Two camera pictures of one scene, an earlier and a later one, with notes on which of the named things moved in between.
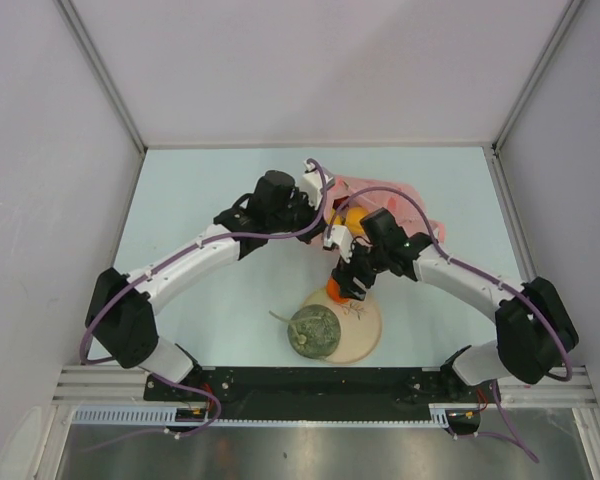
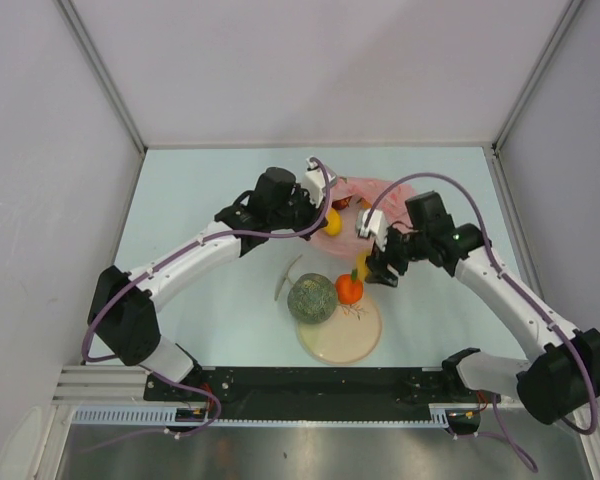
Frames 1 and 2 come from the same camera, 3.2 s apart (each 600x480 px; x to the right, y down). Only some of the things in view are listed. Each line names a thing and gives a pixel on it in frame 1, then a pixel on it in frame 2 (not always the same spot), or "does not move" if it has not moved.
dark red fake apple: (339, 201) does not move
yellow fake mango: (338, 220) does not move
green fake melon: (314, 331) -> (312, 298)
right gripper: (344, 275) -> (378, 268)
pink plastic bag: (400, 202) does not move
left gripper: (312, 212) does not move
